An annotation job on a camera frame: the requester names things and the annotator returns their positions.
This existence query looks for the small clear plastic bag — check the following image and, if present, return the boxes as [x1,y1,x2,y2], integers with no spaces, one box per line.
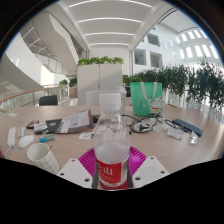
[189,130,200,145]

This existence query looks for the white computer mouse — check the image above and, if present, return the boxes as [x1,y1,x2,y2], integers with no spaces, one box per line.
[18,134,35,149]

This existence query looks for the white grid-pattern cup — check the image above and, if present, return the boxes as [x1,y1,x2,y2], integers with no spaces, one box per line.
[26,142,61,175]

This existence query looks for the clear red-labelled water bottle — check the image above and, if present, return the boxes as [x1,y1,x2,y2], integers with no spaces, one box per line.
[92,92,131,188]

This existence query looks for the clear shaker bottle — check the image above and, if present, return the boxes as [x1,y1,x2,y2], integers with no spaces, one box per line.
[114,84,128,114]

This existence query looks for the dark red phone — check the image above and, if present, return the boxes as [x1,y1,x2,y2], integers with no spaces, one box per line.
[25,120,40,130]

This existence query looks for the glass railing wooden handrail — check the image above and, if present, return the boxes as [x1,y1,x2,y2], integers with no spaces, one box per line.
[0,84,63,113]

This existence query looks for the small white case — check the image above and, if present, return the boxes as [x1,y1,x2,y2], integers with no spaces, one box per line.
[18,127,28,139]

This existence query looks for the brown planter with plants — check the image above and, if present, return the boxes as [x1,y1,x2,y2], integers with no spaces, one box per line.
[58,77,79,99]

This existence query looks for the group of ceiling lights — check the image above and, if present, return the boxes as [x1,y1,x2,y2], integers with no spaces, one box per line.
[68,0,153,48]

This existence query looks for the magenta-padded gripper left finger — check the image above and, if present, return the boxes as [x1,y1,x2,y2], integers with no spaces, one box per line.
[56,147,98,190]

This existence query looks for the green plants atop cabinet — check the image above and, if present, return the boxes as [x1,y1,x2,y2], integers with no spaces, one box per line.
[76,55,125,67]

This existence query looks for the tangled black cables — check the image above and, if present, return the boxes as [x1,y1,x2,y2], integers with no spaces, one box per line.
[123,113,159,134]

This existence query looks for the white chair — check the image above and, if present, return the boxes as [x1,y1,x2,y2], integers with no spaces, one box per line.
[85,90,116,107]

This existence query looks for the row of green hedge plants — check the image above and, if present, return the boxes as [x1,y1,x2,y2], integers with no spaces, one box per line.
[123,59,224,114]

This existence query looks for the white tissue packet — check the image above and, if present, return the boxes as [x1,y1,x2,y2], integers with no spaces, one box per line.
[166,128,185,140]

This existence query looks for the white cabinet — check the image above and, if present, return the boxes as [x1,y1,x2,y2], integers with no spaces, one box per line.
[76,63,124,106]

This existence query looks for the black office chair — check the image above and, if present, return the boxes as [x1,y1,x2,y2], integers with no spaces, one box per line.
[38,94,59,107]

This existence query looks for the green tote bag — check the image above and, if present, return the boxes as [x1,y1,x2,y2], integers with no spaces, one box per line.
[129,81,164,117]

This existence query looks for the black tablet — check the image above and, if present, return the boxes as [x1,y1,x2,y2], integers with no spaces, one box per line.
[34,118,64,136]

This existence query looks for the white paper card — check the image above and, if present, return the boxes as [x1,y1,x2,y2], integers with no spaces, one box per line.
[33,121,49,132]

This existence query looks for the white power strip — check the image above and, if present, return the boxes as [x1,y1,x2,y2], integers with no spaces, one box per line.
[6,126,17,149]

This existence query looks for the colourful leaflet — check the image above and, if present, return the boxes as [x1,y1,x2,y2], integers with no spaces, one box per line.
[78,130,96,140]

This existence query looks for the open paper booklet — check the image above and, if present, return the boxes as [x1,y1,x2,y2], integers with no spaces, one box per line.
[56,109,95,135]

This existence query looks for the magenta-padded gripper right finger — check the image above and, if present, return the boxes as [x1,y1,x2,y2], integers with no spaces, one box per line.
[127,145,170,190]

